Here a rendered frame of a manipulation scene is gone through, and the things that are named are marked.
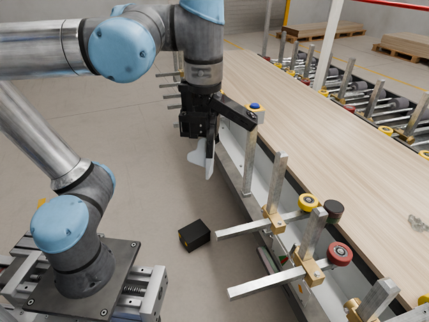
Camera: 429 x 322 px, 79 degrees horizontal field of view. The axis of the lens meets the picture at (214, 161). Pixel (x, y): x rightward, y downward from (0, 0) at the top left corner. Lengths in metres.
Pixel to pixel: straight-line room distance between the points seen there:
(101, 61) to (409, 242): 1.13
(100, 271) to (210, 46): 0.59
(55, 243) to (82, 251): 0.07
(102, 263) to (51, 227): 0.18
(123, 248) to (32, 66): 0.57
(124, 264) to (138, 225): 1.48
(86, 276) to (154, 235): 1.46
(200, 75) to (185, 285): 1.61
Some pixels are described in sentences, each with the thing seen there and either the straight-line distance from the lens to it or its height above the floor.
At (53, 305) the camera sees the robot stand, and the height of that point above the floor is 1.04.
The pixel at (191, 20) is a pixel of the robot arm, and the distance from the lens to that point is 0.49.
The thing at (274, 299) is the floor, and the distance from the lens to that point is 1.92.
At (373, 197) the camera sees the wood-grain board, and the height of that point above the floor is 0.90.
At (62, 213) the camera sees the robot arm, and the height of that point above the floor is 1.27.
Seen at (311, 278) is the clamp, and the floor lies 0.87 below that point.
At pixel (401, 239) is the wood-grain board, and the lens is 1.21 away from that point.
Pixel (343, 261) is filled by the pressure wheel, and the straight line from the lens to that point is 1.04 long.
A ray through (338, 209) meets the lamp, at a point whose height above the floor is 1.11.
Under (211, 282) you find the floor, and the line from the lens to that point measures 1.93.
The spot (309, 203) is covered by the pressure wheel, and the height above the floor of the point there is 0.90.
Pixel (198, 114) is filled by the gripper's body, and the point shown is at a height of 1.45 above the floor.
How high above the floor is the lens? 1.71
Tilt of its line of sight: 37 degrees down
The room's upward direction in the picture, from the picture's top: straight up
